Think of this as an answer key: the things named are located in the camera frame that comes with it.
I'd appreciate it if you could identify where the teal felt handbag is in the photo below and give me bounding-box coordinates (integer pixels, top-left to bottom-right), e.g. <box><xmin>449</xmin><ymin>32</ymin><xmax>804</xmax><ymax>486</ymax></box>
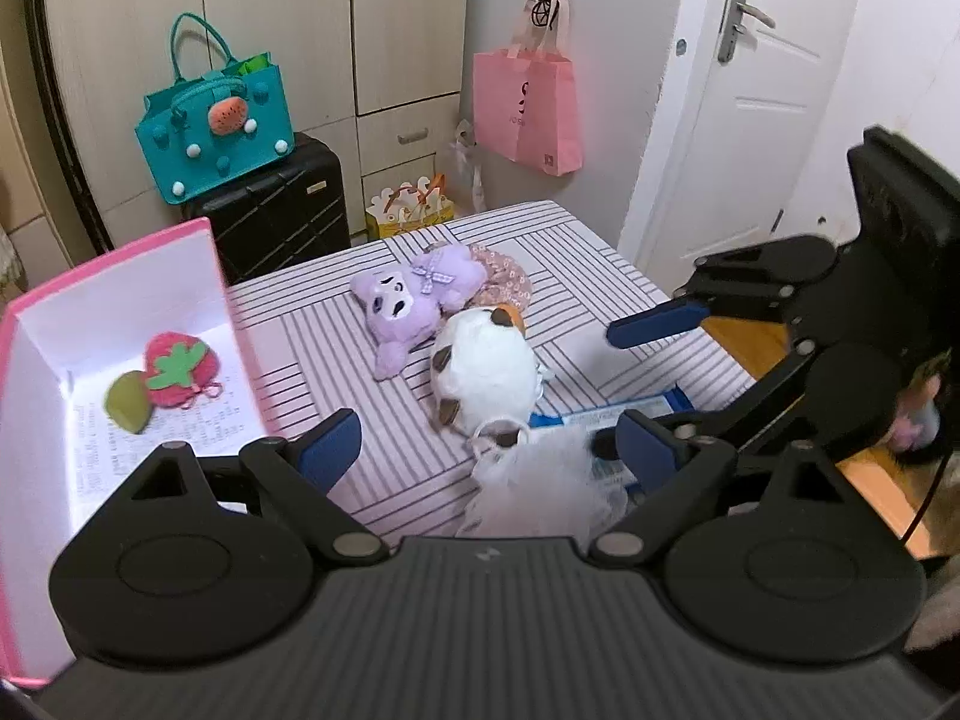
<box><xmin>135</xmin><ymin>13</ymin><xmax>296</xmax><ymax>205</ymax></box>

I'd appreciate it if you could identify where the striped bed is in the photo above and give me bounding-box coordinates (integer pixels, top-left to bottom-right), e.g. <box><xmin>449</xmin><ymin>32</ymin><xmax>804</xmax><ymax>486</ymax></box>
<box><xmin>225</xmin><ymin>199</ymin><xmax>762</xmax><ymax>541</ymax></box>

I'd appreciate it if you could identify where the silver door handle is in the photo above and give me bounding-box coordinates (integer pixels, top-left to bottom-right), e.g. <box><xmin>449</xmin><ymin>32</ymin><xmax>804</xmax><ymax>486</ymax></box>
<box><xmin>718</xmin><ymin>0</ymin><xmax>777</xmax><ymax>65</ymax></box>

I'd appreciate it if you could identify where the pink floral cloth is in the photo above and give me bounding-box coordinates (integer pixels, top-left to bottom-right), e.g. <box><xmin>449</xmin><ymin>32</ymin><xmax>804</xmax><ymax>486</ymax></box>
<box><xmin>439</xmin><ymin>240</ymin><xmax>533</xmax><ymax>316</ymax></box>

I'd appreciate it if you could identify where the green felt leaf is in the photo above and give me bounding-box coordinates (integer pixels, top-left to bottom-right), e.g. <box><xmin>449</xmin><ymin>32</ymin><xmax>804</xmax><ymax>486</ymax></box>
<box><xmin>103</xmin><ymin>369</ymin><xmax>157</xmax><ymax>436</ymax></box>

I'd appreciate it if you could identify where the red strawberry plush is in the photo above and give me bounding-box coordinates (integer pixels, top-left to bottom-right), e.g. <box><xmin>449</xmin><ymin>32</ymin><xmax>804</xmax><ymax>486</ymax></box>
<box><xmin>142</xmin><ymin>331</ymin><xmax>224</xmax><ymax>412</ymax></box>

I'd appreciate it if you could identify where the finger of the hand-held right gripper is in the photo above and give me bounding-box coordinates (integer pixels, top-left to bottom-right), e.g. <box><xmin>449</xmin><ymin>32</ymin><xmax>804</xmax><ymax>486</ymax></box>
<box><xmin>606</xmin><ymin>234</ymin><xmax>837</xmax><ymax>350</ymax></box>
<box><xmin>637</xmin><ymin>337</ymin><xmax>826</xmax><ymax>458</ymax></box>

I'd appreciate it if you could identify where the blue and white packet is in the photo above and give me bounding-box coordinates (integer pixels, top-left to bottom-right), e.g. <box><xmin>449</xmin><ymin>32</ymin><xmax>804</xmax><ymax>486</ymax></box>
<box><xmin>525</xmin><ymin>386</ymin><xmax>695</xmax><ymax>496</ymax></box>

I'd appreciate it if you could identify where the pink tote bag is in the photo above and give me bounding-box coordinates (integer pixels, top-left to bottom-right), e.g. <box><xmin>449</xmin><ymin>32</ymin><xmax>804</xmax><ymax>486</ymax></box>
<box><xmin>472</xmin><ymin>0</ymin><xmax>584</xmax><ymax>177</ymax></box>

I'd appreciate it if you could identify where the white calico cat plush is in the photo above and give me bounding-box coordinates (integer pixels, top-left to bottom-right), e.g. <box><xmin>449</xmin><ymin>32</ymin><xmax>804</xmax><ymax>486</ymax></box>
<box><xmin>427</xmin><ymin>304</ymin><xmax>556</xmax><ymax>440</ymax></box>

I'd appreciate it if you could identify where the beige wardrobe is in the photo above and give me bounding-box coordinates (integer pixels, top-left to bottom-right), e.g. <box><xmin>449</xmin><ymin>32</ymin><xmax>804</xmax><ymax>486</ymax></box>
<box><xmin>22</xmin><ymin>0</ymin><xmax>473</xmax><ymax>256</ymax></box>

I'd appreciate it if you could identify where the white mesh bath puff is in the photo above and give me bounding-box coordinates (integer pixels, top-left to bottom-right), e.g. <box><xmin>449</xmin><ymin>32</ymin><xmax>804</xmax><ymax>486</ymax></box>
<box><xmin>456</xmin><ymin>420</ymin><xmax>638</xmax><ymax>541</ymax></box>

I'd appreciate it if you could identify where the clear plastic bag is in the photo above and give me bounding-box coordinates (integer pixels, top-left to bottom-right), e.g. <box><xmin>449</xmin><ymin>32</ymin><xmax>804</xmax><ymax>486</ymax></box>
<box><xmin>439</xmin><ymin>118</ymin><xmax>487</xmax><ymax>215</ymax></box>

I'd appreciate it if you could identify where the black curved frame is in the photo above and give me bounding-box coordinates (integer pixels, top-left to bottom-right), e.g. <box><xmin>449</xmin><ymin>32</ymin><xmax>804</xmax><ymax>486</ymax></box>
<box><xmin>21</xmin><ymin>0</ymin><xmax>113</xmax><ymax>256</ymax></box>

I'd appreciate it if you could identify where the pink storage box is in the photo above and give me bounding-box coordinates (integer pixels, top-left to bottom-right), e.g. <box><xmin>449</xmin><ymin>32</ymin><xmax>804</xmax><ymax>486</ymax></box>
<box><xmin>0</xmin><ymin>216</ymin><xmax>290</xmax><ymax>691</ymax></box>

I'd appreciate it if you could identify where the black cable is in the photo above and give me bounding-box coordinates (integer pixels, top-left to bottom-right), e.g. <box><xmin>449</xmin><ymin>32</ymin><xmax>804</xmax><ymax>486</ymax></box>
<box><xmin>900</xmin><ymin>450</ymin><xmax>957</xmax><ymax>545</ymax></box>

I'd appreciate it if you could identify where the purple plush doll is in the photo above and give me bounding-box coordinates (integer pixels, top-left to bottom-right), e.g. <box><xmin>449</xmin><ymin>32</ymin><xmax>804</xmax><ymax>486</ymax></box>
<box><xmin>349</xmin><ymin>244</ymin><xmax>488</xmax><ymax>382</ymax></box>

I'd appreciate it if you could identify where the white door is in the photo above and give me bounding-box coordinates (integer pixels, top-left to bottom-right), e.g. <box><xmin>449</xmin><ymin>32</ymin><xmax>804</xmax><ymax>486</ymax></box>
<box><xmin>637</xmin><ymin>0</ymin><xmax>875</xmax><ymax>278</ymax></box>

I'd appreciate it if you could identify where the person's right hand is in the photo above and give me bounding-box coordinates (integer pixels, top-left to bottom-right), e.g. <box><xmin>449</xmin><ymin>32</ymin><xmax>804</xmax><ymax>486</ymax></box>
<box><xmin>889</xmin><ymin>367</ymin><xmax>950</xmax><ymax>455</ymax></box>

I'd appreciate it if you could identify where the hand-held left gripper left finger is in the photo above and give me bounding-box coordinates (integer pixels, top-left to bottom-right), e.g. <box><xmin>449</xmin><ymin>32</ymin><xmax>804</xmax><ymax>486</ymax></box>
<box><xmin>131</xmin><ymin>409</ymin><xmax>387</xmax><ymax>567</ymax></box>

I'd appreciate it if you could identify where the black suitcase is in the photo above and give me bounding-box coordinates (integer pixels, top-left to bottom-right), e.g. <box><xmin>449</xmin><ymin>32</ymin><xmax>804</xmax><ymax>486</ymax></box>
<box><xmin>184</xmin><ymin>131</ymin><xmax>352</xmax><ymax>286</ymax></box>

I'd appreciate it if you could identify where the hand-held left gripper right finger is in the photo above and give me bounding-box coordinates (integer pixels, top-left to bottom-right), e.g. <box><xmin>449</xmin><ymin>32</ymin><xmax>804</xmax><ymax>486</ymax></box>
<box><xmin>589</xmin><ymin>411</ymin><xmax>845</xmax><ymax>563</ymax></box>

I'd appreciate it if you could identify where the yellow gift bag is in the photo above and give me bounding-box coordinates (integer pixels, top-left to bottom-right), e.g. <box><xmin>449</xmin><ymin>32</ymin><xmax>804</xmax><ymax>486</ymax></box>
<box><xmin>365</xmin><ymin>174</ymin><xmax>456</xmax><ymax>241</ymax></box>

